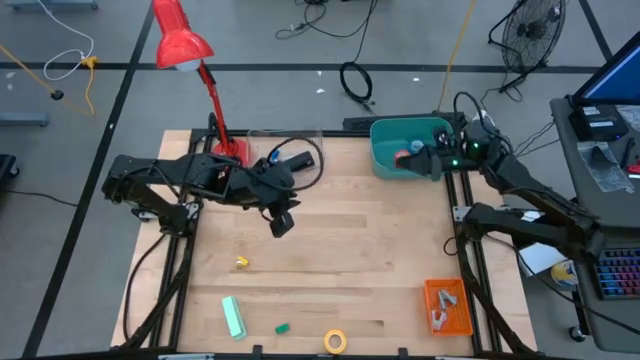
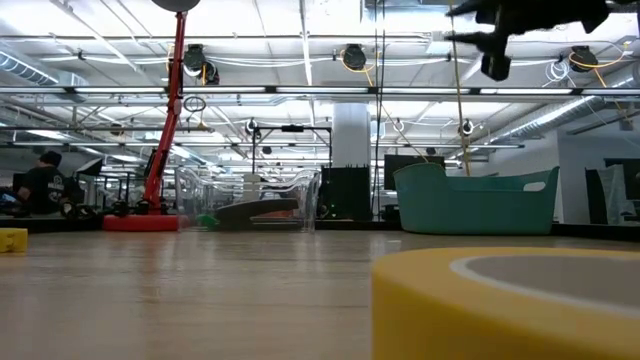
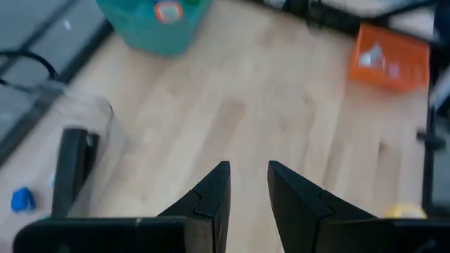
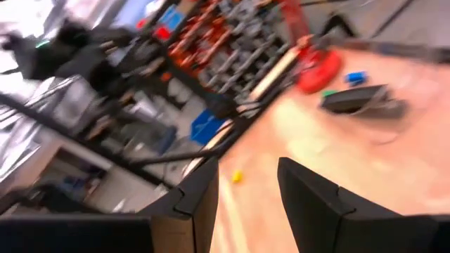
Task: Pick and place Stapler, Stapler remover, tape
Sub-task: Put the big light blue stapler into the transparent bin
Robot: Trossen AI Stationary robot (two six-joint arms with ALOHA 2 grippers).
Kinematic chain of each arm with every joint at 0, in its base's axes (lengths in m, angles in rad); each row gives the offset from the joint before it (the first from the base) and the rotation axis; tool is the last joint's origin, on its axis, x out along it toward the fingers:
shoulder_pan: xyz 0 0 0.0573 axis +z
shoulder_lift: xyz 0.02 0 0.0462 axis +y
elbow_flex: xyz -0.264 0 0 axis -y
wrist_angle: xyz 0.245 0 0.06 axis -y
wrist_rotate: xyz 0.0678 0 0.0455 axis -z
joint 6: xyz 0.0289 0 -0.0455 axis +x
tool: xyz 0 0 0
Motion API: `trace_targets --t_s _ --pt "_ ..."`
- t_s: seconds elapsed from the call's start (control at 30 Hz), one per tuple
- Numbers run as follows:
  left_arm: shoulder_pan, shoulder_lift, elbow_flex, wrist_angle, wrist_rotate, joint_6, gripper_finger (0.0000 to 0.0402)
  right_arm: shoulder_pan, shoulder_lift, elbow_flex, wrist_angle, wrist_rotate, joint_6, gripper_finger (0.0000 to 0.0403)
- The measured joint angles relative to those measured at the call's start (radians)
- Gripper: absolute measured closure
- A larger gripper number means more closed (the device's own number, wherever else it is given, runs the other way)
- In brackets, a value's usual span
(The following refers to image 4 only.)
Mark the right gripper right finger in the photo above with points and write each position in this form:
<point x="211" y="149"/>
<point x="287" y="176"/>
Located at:
<point x="320" y="218"/>

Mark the green mini stapler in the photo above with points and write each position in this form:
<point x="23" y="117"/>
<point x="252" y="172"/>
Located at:
<point x="329" y="93"/>

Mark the black stapler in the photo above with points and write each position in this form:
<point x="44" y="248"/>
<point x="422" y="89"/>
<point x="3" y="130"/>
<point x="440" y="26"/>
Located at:
<point x="351" y="98"/>

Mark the blue mini stapler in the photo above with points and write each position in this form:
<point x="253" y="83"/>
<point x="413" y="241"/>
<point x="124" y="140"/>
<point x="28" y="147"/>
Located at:
<point x="355" y="78"/>

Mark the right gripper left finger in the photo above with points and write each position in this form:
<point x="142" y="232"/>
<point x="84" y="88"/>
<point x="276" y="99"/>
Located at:
<point x="190" y="218"/>

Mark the parts shelf with red bins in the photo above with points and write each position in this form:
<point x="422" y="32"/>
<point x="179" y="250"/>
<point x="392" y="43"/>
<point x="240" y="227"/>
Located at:
<point x="225" y="42"/>

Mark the yellow mini stapler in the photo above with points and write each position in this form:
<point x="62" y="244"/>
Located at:
<point x="237" y="176"/>

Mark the blue storage bin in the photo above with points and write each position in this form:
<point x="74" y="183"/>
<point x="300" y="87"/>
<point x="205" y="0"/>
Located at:
<point x="205" y="128"/>

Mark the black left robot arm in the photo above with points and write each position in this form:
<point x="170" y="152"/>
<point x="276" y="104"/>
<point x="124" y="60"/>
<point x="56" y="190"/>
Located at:
<point x="70" y="52"/>

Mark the red desk lamp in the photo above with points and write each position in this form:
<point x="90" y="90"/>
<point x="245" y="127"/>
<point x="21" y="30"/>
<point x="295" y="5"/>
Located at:
<point x="318" y="72"/>

